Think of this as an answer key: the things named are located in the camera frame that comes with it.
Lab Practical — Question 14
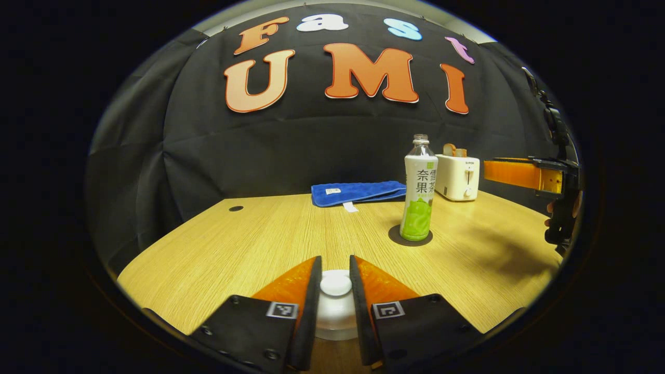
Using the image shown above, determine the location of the white toaster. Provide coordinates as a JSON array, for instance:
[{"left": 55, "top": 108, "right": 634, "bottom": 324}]
[{"left": 434, "top": 154, "right": 481, "bottom": 202}]

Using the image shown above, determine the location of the dark round coaster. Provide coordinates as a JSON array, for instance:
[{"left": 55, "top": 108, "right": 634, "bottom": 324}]
[{"left": 388, "top": 224, "right": 433, "bottom": 247}]

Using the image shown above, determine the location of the water bottle with green label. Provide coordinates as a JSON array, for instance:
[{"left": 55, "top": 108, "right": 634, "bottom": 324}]
[{"left": 400, "top": 134, "right": 439, "bottom": 242}]

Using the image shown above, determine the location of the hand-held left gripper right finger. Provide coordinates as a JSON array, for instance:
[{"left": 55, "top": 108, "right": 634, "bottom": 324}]
[{"left": 349, "top": 255, "right": 484, "bottom": 367}]

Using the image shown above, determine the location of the blue towel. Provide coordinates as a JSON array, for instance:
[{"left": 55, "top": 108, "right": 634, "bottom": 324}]
[{"left": 311, "top": 181, "right": 407, "bottom": 213}]

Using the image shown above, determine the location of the white teacup lid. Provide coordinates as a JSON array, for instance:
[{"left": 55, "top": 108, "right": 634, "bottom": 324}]
[{"left": 314, "top": 269, "right": 359, "bottom": 342}]

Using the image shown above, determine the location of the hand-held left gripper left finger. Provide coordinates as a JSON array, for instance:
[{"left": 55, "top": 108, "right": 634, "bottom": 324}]
[{"left": 188, "top": 256, "right": 323, "bottom": 372}]

